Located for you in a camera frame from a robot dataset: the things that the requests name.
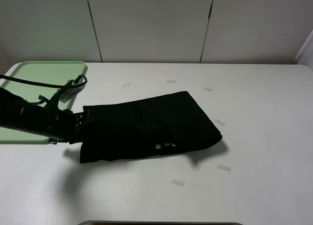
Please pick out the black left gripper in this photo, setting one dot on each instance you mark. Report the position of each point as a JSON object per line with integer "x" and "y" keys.
{"x": 66, "y": 125}

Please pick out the clear tape front centre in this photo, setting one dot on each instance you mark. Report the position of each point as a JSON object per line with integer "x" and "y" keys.
{"x": 177, "y": 182}

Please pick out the black short sleeve shirt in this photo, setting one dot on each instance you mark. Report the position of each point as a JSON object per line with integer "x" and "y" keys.
{"x": 164, "y": 125}

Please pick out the clear tape front right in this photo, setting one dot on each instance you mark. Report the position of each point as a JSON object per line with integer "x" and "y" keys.
{"x": 223, "y": 167}

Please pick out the clear tape back right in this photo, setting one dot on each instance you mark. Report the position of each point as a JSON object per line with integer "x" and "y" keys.
{"x": 207, "y": 89}

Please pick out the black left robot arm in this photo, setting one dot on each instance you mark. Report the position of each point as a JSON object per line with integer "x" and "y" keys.
{"x": 18, "y": 114}

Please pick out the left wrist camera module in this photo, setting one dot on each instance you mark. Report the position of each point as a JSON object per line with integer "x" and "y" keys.
{"x": 67, "y": 94}

